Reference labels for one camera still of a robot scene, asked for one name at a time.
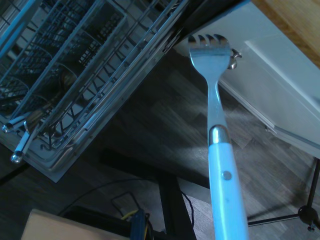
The black metal stand leg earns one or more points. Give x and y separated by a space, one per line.
172 200

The metal cabinet knob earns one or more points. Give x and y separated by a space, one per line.
235 60

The blue electronic device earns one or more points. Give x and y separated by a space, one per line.
138 225

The white cabinet door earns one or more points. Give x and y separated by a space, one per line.
270 82

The grey plastic cutlery basket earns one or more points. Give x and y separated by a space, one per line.
75 32

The cardboard box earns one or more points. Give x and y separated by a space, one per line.
70 227

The black tripod stand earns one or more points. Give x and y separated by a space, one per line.
306 212

